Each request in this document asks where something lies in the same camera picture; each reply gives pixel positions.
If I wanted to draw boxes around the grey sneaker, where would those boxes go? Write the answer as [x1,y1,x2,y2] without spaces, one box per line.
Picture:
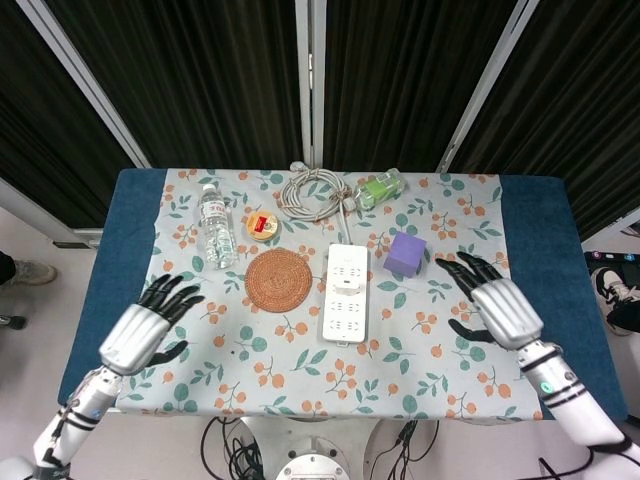
[12,259,59,286]

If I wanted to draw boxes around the white cable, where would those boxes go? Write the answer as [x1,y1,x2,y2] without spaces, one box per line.
[278,160,357,246]

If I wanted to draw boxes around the blue table cover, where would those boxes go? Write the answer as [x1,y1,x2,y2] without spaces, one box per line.
[57,168,629,421]

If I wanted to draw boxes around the black white sneaker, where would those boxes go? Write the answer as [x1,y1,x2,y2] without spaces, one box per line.
[591,267,640,336]

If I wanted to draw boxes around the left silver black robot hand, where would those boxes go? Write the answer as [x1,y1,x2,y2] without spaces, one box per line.
[97,273,206,376]

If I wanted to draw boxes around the floral print tablecloth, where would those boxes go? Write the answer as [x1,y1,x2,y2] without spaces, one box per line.
[115,168,546,421]

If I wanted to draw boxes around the round tin red label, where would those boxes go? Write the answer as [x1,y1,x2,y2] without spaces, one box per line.
[243,210,282,245]

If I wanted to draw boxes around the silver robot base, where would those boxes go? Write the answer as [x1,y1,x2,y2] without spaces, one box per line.
[239,417,386,480]

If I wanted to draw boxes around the round woven rattan coaster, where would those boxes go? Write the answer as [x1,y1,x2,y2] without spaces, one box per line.
[244,248,314,314]

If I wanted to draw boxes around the black curtain panel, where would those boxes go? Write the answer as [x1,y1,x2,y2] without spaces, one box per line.
[44,0,304,169]
[323,0,521,171]
[449,0,640,242]
[0,0,137,229]

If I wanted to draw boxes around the purple cube block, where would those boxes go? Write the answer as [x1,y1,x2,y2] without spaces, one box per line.
[383,231,428,278]

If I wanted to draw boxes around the white partition post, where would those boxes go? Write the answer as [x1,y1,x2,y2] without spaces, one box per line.
[17,0,152,169]
[294,0,327,169]
[433,0,542,172]

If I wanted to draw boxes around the green label plastic bottle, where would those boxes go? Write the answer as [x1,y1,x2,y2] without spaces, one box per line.
[342,168,406,211]

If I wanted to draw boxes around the white power strip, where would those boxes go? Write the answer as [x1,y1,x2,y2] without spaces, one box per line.
[319,243,372,346]

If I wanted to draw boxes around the black floor cables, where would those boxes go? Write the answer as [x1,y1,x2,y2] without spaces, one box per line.
[199,415,591,480]

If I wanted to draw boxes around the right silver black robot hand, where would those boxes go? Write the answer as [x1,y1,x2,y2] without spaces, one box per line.
[434,251,545,351]

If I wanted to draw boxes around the clear water bottle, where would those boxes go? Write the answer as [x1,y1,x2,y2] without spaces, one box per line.
[198,183,239,271]

